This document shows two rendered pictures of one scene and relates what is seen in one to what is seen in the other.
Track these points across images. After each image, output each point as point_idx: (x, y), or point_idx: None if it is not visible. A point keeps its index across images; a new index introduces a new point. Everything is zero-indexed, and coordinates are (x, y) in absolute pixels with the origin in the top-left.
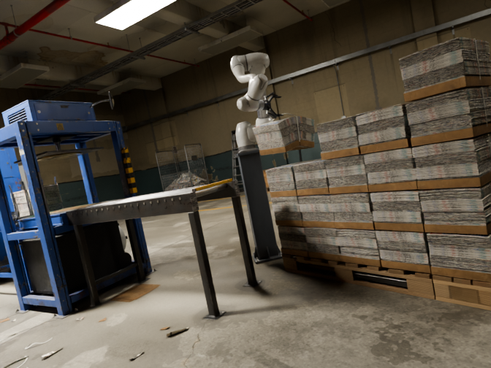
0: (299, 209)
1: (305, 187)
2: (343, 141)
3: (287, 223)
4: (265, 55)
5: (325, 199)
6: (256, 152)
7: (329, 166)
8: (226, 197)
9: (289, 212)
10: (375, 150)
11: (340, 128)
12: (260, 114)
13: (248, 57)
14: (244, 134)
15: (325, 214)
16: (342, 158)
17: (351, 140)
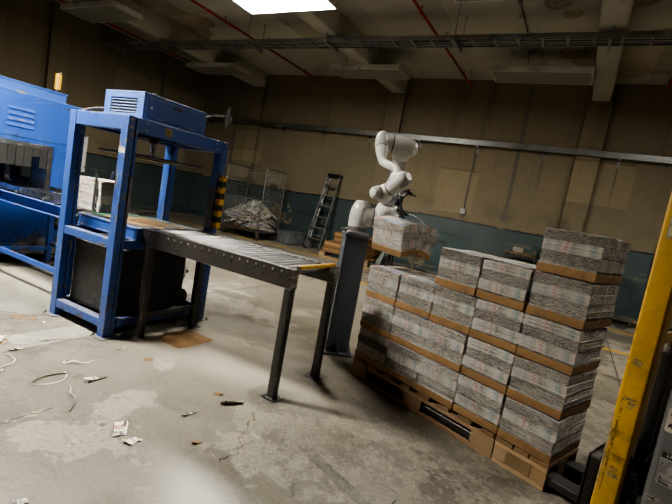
0: (391, 320)
1: (406, 301)
2: (463, 276)
3: (372, 328)
4: (415, 145)
5: (422, 322)
6: (366, 238)
7: (439, 293)
8: (321, 279)
9: (379, 319)
10: (490, 300)
11: (465, 262)
12: None
13: (397, 139)
14: (360, 215)
15: (416, 336)
16: (455, 291)
17: (470, 279)
